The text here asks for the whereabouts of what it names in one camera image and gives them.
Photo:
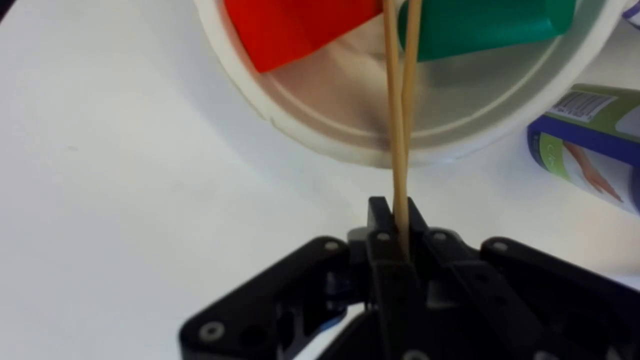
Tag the red block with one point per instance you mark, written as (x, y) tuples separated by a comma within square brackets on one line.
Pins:
[(276, 33)]

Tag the white paper bowl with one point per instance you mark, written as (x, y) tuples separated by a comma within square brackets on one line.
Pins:
[(334, 100)]

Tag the green block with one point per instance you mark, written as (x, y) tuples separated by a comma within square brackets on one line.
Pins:
[(463, 26)]

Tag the thin wooden stick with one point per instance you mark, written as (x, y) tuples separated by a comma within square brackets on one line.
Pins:
[(410, 61), (397, 124)]

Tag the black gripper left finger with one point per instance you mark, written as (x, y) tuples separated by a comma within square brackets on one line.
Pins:
[(281, 311)]

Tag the small printed bottle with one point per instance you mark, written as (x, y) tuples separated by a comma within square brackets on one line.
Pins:
[(591, 136)]

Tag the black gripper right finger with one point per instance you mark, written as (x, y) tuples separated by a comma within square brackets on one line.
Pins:
[(507, 301)]

